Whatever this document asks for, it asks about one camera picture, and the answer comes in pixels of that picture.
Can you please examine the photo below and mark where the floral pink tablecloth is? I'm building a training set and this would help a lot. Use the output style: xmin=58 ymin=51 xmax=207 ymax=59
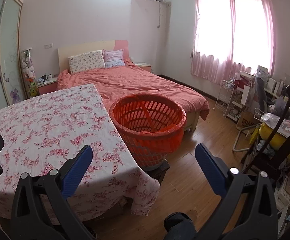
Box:
xmin=0 ymin=84 xmax=160 ymax=220

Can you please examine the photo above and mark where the wardrobe with purple flowers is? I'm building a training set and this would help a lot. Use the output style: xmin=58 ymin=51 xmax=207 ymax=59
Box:
xmin=0 ymin=0 xmax=27 ymax=109

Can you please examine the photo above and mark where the pink white nightstand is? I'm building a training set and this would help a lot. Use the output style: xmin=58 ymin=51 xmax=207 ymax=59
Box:
xmin=38 ymin=77 xmax=57 ymax=95

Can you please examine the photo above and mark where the cluttered desk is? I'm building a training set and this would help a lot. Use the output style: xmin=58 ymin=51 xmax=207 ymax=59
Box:
xmin=234 ymin=64 xmax=290 ymax=156

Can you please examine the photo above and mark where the clear tube of plush toys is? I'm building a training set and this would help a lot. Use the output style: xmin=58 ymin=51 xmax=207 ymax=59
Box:
xmin=20 ymin=48 xmax=39 ymax=98

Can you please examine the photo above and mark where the orange plastic laundry basket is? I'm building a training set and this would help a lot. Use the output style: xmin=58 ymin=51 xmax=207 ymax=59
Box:
xmin=109 ymin=93 xmax=187 ymax=171

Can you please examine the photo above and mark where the floral white pillow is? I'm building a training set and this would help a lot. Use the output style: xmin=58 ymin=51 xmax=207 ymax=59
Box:
xmin=68 ymin=50 xmax=105 ymax=74

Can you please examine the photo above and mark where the bed with coral duvet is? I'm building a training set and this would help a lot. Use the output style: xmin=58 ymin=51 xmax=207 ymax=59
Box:
xmin=57 ymin=40 xmax=210 ymax=131

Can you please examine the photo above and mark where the pink striped pillow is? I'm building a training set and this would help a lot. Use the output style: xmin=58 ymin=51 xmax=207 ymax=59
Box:
xmin=102 ymin=49 xmax=125 ymax=68

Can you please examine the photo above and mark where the right side nightstand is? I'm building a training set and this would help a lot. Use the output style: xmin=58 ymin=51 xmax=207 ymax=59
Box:
xmin=135 ymin=63 xmax=152 ymax=72

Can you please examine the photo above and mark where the pink window curtain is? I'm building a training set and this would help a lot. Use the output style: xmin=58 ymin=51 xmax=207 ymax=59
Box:
xmin=191 ymin=0 xmax=276 ymax=85

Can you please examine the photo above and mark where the white wire rack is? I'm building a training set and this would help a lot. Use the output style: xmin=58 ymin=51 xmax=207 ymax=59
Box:
xmin=212 ymin=80 xmax=236 ymax=117

